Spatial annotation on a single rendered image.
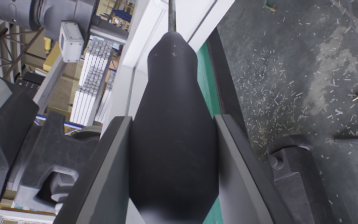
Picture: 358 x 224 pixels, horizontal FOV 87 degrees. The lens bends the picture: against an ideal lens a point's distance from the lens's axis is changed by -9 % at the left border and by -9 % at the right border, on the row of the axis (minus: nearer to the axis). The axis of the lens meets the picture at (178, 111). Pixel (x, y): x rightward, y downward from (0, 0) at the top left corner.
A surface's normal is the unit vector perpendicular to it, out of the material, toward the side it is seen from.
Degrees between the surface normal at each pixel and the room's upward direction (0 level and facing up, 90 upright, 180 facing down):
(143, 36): 90
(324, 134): 0
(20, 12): 90
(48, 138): 99
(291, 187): 0
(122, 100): 90
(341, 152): 0
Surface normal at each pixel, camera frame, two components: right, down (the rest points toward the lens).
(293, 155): -0.27, -0.57
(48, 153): 0.62, -0.46
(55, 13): 0.03, 0.77
